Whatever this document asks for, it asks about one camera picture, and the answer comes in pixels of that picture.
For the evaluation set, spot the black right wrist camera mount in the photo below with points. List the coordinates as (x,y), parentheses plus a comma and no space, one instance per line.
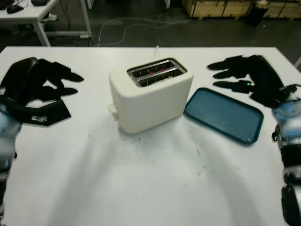
(270,97)

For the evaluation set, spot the white slanted frame bar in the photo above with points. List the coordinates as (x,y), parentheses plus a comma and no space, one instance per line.
(297,62)

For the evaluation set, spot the white office desk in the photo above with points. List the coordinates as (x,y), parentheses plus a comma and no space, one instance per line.
(23,15)

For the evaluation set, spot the blue plastic tray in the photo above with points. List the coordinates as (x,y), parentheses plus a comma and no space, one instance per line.
(223,115)

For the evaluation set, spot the white two-slot toaster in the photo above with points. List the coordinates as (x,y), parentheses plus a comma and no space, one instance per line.
(152,106)

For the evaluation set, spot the black computer mouse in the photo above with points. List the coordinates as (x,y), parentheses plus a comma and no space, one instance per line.
(14,9)

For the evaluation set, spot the white shoe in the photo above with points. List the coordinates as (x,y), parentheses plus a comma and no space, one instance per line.
(49,17)

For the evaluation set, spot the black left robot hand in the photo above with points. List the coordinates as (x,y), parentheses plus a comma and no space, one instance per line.
(21,77)

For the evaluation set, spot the black keyboard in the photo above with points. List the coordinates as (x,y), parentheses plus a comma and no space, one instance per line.
(2,4)

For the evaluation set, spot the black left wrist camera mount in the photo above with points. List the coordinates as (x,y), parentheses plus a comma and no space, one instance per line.
(51,114)

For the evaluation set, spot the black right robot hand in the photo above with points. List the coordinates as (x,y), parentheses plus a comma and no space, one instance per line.
(258,70)

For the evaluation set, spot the white toaster lever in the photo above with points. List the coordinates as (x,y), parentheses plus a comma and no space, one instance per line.
(113,108)

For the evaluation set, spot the black desktop device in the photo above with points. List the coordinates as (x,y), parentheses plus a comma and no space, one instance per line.
(40,2)

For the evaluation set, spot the black bin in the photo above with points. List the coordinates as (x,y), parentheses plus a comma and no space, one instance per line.
(257,14)

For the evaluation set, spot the wooden crate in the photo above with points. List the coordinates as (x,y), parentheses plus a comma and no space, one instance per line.
(218,8)

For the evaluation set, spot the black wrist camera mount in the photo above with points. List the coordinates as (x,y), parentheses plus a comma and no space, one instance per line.
(270,97)
(51,114)

